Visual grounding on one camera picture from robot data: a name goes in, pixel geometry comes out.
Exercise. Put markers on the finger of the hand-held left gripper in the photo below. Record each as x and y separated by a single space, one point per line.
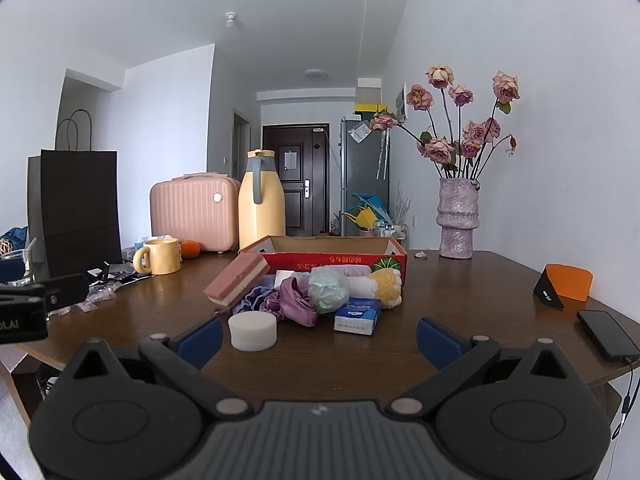
67 290

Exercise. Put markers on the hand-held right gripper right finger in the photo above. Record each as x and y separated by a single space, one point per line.
437 342

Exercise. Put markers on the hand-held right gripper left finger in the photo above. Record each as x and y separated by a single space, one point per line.
200 342

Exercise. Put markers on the white round sponge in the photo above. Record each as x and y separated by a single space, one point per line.
252 332

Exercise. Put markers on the blue-grey ruffled cloth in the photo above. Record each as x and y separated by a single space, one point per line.
257 300

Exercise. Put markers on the pink white layered sponge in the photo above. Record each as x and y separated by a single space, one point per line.
235 280

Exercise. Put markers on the yellow white plush toy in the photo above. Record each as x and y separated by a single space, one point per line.
387 287

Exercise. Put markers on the blue tissue packet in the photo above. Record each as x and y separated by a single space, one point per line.
357 316

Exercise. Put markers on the white towel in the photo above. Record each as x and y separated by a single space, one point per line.
362 287

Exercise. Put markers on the purple satin cloth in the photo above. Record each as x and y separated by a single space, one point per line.
295 302

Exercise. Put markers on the white mesh ball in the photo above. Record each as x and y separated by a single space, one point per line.
327 290

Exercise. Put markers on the red cardboard box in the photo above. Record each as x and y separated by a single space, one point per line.
325 260

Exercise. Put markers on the pile of small wrappers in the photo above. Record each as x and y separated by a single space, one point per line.
105 280

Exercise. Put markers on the clear glass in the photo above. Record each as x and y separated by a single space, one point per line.
15 265

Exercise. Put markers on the black paper bag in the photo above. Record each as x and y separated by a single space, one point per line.
75 210

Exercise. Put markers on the blue white tissue pack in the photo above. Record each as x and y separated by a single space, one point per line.
141 243

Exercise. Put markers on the yellow mug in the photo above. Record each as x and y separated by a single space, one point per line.
162 257

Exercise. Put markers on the orange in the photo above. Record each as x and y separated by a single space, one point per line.
190 250

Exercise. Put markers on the storage cart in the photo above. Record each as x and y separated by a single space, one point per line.
390 232

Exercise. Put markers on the purple ceramic vase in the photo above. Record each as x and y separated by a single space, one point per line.
456 220

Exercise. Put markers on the pink suitcase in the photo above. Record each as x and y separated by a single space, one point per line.
190 210

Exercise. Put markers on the yellow thermos jug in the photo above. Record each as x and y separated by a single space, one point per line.
260 215

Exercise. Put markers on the orange black stand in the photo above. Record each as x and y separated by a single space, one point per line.
570 280

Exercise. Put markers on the blue and yellow bags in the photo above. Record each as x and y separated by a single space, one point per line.
365 212

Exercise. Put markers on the black smartphone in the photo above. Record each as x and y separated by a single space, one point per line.
607 335

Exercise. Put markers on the grey refrigerator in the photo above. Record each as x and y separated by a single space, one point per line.
362 170

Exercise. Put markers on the bunch of dried pink roses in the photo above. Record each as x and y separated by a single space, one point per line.
440 149

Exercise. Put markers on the white paper notice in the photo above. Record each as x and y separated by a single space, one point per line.
290 158

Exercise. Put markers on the dark wooden door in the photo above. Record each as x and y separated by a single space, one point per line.
315 160

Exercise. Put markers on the yellow box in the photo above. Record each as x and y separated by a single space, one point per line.
369 107

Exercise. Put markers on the beige cardboard box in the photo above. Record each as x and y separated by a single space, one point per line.
369 91

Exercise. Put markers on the round ceiling lamp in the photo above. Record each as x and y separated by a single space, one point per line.
316 74

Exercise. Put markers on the ceiling sprinkler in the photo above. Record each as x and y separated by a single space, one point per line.
231 20

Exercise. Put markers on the wall calendar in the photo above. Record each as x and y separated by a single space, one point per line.
401 102

